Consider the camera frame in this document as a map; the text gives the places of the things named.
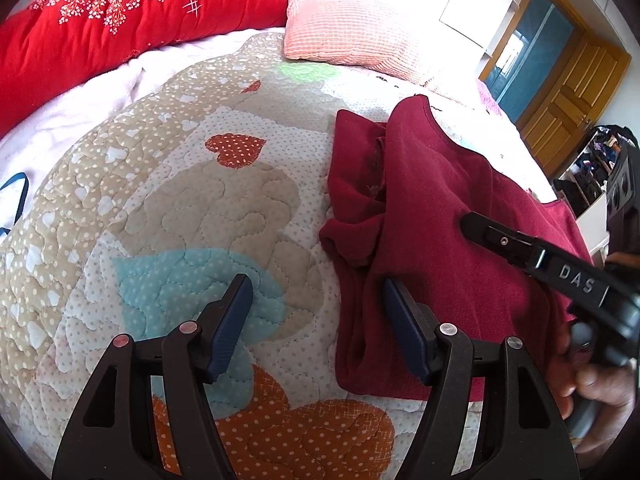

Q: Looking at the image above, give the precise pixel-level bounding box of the wooden door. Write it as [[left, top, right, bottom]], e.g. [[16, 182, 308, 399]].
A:
[[515, 35, 633, 176]]

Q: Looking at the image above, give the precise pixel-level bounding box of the red floral comforter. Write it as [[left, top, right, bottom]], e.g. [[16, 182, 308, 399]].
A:
[[0, 0, 290, 138]]

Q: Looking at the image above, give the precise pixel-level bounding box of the blue lanyard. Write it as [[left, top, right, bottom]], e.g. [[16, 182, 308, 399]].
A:
[[0, 172, 28, 236]]

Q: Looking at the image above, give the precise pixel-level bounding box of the white desk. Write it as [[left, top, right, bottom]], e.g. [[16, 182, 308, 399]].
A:
[[575, 195, 613, 261]]

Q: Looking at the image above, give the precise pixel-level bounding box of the white bed sheet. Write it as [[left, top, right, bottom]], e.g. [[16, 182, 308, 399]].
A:
[[0, 27, 281, 161]]

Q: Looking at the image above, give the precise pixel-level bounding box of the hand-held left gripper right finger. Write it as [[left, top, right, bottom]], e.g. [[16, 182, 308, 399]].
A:
[[382, 277, 581, 480]]

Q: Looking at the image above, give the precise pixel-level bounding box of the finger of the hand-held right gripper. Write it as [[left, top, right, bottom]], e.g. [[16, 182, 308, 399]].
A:
[[460, 211, 551, 277]]

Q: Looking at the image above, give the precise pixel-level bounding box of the dark red sweater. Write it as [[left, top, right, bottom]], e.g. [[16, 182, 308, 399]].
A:
[[318, 95, 596, 403]]

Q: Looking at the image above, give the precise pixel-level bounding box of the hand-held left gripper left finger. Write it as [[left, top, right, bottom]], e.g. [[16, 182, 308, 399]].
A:
[[51, 273, 254, 480]]

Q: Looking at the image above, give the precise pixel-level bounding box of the patchwork heart quilt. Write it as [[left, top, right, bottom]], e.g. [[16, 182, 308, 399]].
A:
[[0, 30, 556, 480]]

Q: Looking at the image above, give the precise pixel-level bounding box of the pink ribbed pillow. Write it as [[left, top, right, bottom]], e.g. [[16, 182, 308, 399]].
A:
[[282, 0, 451, 96]]

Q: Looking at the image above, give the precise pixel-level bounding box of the open shelf with clothes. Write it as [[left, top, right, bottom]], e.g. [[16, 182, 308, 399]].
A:
[[552, 125, 631, 216]]

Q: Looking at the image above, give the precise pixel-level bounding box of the blue glass door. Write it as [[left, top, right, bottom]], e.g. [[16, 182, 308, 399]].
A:
[[480, 0, 586, 121]]

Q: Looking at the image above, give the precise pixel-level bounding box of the person's right hand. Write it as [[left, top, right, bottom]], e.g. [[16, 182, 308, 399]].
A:
[[547, 324, 640, 456]]

